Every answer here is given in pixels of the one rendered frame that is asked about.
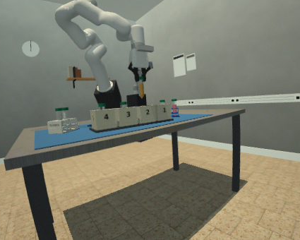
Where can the blue bench mat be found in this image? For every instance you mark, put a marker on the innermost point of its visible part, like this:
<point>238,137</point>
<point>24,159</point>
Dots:
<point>45,140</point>

